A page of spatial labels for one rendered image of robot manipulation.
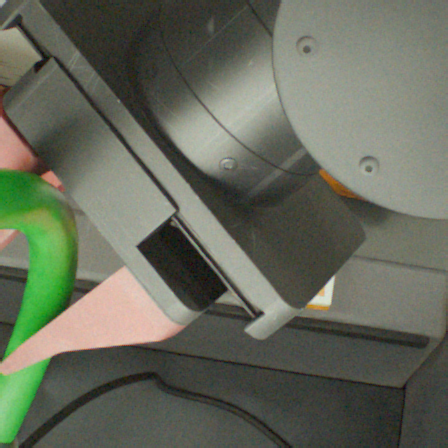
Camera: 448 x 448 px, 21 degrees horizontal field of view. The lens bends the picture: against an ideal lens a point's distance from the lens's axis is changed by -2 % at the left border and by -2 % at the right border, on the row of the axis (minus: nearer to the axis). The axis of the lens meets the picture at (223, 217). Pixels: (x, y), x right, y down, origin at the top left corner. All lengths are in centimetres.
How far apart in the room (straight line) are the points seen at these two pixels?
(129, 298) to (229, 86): 6
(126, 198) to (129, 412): 46
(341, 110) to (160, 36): 10
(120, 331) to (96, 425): 43
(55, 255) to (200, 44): 8
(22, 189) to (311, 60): 10
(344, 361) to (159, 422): 12
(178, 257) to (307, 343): 38
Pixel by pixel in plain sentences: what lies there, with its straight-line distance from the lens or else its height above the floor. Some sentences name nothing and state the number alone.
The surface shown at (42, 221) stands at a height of 128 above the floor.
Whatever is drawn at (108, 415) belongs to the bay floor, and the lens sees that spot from 73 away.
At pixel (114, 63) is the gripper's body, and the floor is 129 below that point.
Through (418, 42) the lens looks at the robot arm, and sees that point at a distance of 19.
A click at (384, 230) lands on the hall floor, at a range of 167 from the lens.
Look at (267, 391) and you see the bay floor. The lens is 74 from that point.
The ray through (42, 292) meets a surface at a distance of 35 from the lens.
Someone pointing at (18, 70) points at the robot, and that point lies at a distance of 153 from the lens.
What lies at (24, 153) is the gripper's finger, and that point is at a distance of 29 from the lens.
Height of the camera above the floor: 155
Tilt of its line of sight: 70 degrees down
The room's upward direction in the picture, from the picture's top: 7 degrees clockwise
